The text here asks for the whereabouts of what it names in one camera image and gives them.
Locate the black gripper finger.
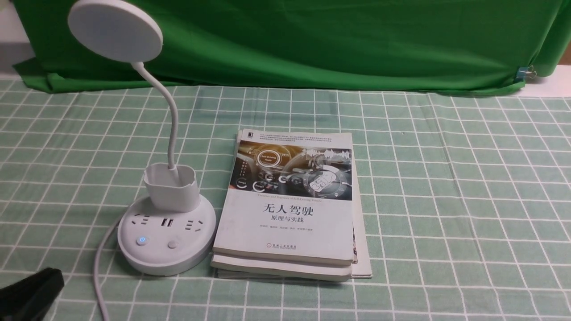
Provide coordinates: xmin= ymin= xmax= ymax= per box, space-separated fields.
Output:
xmin=0 ymin=267 xmax=65 ymax=321

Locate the white gooseneck desk lamp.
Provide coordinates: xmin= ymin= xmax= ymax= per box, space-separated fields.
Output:
xmin=67 ymin=0 xmax=216 ymax=276

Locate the middle white book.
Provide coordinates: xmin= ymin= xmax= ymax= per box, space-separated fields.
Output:
xmin=211 ymin=254 xmax=353 ymax=282

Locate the top white textbook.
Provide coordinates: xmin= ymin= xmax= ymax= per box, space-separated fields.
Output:
xmin=213 ymin=129 xmax=354 ymax=266

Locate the green backdrop cloth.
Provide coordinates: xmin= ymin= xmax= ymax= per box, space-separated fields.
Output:
xmin=13 ymin=0 xmax=570 ymax=97

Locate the green checkered tablecloth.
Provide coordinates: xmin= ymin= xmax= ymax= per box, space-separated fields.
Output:
xmin=0 ymin=79 xmax=571 ymax=321

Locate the blue binder clip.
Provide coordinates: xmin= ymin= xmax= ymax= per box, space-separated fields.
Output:
xmin=514 ymin=66 xmax=537 ymax=82

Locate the white lamp power cable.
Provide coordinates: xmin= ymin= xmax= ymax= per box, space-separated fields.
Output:
xmin=93 ymin=216 xmax=123 ymax=321

